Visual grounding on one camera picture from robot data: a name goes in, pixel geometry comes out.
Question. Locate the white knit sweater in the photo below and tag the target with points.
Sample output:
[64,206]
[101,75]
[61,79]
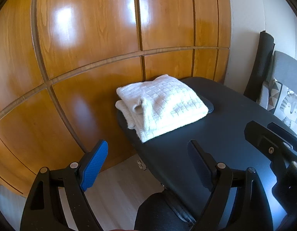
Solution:
[162,101]

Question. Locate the black padded cushion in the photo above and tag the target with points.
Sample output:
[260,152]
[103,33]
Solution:
[158,211]

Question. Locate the tiger print cushion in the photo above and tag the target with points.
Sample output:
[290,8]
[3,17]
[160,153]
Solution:
[290,105]

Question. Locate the black rolled mat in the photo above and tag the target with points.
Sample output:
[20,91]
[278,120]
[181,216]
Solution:
[261,60]

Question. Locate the black oval table plug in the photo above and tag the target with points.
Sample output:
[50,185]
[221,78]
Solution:
[209,107]

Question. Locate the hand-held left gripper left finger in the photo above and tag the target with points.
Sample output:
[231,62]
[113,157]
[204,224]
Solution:
[94,166]

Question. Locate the grey yellow blue sofa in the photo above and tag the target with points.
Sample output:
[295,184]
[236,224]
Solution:
[285,65]

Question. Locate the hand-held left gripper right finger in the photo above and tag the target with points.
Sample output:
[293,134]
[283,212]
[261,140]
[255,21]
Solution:
[199,163]

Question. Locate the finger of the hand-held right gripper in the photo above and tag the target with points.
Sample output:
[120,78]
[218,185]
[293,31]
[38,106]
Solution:
[261,139]
[285,134]

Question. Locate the wooden wardrobe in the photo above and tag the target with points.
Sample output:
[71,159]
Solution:
[90,28]

